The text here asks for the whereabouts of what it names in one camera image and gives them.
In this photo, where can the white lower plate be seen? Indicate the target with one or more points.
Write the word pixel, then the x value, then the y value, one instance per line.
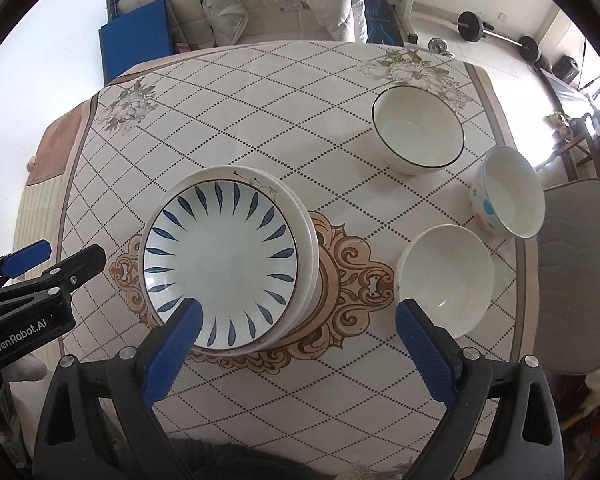
pixel 307 251

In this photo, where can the chrome dumbbell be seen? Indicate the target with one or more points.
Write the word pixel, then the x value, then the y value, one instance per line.
pixel 439 46

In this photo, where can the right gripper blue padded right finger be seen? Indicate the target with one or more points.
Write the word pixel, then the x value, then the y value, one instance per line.
pixel 460 378

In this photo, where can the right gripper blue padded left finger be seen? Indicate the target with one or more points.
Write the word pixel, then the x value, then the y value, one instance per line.
pixel 139 377

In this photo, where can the blue folded mat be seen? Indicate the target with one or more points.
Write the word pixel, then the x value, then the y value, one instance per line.
pixel 139 36

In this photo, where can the plain white small bowl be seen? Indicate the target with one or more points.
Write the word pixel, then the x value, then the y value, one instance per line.
pixel 448 271

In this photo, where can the black floor barbell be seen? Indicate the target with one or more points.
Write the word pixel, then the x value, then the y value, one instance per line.
pixel 473 29

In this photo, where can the grey cushioned chair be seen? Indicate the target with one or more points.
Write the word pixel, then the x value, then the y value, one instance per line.
pixel 567 340

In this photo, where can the blue patterned bench pad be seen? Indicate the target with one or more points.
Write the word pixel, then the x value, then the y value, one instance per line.
pixel 381 24

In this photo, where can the cream padded chair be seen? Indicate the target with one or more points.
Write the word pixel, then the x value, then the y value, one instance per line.
pixel 270 22

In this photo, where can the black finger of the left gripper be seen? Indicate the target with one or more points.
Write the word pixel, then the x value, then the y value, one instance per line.
pixel 75 267

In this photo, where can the polka dot white bowl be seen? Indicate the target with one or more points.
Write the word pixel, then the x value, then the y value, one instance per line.
pixel 506 194

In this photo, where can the pink floral white plate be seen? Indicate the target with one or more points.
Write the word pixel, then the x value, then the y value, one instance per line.
pixel 239 242

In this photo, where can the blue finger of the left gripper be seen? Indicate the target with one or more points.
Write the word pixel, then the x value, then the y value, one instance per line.
pixel 24 259

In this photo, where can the blue leaf pattern plate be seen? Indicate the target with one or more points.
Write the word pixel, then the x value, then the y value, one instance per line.
pixel 227 245

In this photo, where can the black rimmed white bowl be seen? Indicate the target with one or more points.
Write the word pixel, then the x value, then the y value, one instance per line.
pixel 416 132

